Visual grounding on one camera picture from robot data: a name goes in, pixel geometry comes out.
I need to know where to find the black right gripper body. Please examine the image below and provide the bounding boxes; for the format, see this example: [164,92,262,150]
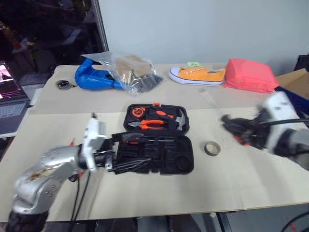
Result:
[240,108,271,150]

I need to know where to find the brown cardboard box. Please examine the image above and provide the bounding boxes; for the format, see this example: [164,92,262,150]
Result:
[275,68,309,100]

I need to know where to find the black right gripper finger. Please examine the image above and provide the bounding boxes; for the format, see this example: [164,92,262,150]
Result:
[220,114,244,131]
[227,129,245,144]

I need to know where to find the steel claw hammer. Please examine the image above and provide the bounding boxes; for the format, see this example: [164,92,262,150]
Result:
[166,109,188,132]

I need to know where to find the orange black utility knife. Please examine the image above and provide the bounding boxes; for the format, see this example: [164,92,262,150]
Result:
[155,110,175,119]

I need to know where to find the dark blue bin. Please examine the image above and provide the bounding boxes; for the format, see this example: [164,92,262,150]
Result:
[274,86,309,118]

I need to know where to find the grey metal post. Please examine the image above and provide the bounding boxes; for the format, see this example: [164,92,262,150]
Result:
[92,0,110,53]

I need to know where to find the black table frame leg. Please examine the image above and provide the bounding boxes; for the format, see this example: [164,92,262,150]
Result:
[215,212,233,232]

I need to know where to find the orange black tape measure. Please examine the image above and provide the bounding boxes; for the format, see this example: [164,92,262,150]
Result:
[131,107,147,119]

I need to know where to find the blue plastic bag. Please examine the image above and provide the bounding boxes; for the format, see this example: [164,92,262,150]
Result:
[74,58,124,91]

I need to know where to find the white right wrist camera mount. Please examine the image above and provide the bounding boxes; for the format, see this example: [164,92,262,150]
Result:
[261,91,300,155]

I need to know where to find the red fabric pouch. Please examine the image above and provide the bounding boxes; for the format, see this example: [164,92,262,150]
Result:
[224,58,280,94]

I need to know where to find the clear plastic bag with items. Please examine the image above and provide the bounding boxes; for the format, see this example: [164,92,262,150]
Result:
[80,50,164,97]

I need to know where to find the yellow canvas sneaker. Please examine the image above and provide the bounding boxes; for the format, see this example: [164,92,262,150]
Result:
[168,67,226,86]

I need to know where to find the orange handled pliers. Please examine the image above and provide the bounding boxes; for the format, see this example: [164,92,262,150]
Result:
[127,119,165,131]

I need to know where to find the black shaft screwdriver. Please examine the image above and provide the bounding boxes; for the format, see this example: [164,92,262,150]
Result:
[122,138,175,145]

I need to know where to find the black plastic tool case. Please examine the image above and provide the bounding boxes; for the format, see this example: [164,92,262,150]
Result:
[112,103,195,176]

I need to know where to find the black object by wall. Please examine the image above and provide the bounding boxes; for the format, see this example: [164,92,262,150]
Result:
[297,55,309,72]

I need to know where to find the grey tape roll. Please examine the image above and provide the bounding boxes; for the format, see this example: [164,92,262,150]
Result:
[204,141,221,157]

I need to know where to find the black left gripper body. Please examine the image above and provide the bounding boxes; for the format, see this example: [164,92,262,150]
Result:
[94,138,119,173]

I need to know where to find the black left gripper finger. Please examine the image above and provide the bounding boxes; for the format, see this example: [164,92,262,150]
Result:
[107,158,152,175]
[112,131,146,146]

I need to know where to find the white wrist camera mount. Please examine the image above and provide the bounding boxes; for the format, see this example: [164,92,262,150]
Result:
[81,113,108,173]
[261,91,300,155]

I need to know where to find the grey open laptop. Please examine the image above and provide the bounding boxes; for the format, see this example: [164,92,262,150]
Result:
[0,61,31,139]

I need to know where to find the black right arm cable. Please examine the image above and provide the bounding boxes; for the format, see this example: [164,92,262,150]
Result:
[259,117,309,128]

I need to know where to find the round metal disc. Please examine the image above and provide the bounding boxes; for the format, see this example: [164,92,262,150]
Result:
[56,80,77,91]

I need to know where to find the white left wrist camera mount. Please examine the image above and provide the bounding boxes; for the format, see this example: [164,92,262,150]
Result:
[81,113,108,173]

